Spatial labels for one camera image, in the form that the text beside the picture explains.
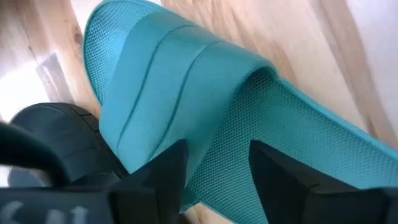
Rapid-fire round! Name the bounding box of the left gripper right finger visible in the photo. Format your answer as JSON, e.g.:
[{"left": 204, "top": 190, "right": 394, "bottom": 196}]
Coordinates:
[{"left": 248, "top": 139, "right": 398, "bottom": 224}]

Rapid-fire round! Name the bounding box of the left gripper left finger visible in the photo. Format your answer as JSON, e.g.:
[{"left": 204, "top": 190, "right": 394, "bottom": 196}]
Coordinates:
[{"left": 108, "top": 139, "right": 188, "bottom": 224}]

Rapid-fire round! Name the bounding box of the black rubber slide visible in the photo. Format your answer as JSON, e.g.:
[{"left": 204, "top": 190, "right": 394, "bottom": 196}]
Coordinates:
[{"left": 9, "top": 102, "right": 130, "bottom": 187}]

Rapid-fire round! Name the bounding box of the teal rubber slide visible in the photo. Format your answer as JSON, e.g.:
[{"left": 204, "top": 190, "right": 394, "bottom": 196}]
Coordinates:
[{"left": 82, "top": 0, "right": 398, "bottom": 224}]

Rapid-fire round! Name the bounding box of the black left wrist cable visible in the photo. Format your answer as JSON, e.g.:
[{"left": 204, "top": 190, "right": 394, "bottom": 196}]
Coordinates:
[{"left": 0, "top": 121, "right": 71, "bottom": 187}]

